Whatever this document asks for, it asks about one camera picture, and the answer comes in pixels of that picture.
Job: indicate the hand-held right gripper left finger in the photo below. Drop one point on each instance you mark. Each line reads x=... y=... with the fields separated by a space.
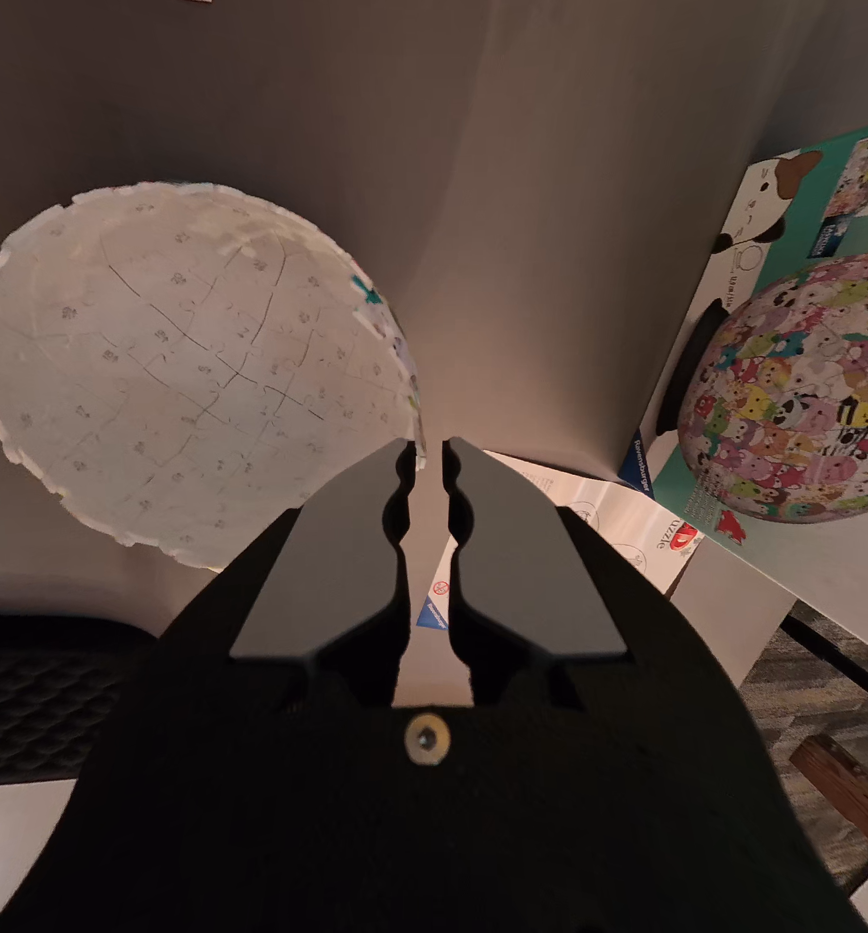
x=324 y=568

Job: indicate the black cushioned pad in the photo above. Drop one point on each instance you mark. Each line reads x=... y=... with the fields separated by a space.
x=40 y=700

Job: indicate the folded instruction leaflet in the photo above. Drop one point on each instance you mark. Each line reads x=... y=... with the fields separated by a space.
x=623 y=525

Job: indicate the partly built puzzle ball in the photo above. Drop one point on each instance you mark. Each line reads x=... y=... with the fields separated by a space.
x=186 y=364

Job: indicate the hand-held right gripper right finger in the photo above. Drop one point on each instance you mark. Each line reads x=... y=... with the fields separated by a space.
x=528 y=576

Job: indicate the black metal frame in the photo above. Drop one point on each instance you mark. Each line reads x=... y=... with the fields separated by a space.
x=842 y=663

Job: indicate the printed puzzle box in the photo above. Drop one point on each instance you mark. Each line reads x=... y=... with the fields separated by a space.
x=769 y=364

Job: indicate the wooden bench plank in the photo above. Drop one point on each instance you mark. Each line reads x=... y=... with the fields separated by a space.
x=849 y=794

